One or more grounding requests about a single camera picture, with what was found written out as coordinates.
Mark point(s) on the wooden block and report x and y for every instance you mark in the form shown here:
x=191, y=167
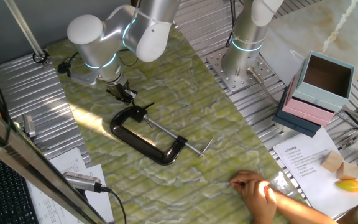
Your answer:
x=332, y=161
x=347, y=171

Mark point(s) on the beige marble pattern sheet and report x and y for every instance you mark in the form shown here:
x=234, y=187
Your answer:
x=306, y=25

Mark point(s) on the person right hand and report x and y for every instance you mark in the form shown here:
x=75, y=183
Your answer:
x=258, y=196

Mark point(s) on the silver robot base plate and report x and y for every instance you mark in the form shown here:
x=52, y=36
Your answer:
x=235, y=84

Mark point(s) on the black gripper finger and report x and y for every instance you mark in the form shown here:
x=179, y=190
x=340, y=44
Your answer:
x=126, y=100
x=131, y=93

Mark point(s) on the black C-clamp with steel screw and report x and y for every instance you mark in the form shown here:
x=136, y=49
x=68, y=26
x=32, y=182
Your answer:
x=141, y=146

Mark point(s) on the yellow toy mango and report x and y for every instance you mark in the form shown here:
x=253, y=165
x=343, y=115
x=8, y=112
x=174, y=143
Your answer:
x=349, y=185

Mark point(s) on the grey metal brace bar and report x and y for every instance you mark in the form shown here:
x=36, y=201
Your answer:
x=346, y=116

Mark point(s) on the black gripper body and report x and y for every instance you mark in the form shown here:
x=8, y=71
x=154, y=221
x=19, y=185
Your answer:
x=120, y=90

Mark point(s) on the small silver device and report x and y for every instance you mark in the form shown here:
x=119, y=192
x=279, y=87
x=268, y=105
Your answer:
x=29, y=126

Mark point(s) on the aluminium pole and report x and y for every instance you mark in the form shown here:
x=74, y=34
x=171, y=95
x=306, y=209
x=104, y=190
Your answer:
x=23, y=26

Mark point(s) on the light blue open box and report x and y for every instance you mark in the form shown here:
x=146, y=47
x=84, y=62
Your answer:
x=319, y=96

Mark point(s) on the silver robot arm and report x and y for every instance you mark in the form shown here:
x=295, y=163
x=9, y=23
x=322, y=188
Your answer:
x=89, y=46

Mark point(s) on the silver ribbed camera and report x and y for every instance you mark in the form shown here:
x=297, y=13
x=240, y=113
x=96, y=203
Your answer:
x=79, y=182

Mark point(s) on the green marble pattern mat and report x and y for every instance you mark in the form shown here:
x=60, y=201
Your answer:
x=182, y=87

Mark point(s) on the black keyboard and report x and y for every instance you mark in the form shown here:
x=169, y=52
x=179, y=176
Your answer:
x=8, y=199

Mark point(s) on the printed table paper sheet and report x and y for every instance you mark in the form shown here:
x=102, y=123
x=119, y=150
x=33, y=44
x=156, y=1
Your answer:
x=51, y=208

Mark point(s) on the person right forearm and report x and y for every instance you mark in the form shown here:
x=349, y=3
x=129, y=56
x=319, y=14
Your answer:
x=300, y=210

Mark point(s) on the white instruction paper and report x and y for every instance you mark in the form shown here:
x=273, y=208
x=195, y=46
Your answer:
x=309, y=186

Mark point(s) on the silver wrist camera with plug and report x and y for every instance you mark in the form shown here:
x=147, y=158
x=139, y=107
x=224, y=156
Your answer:
x=84, y=78

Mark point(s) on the metal frame beam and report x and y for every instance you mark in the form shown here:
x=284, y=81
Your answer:
x=26, y=158

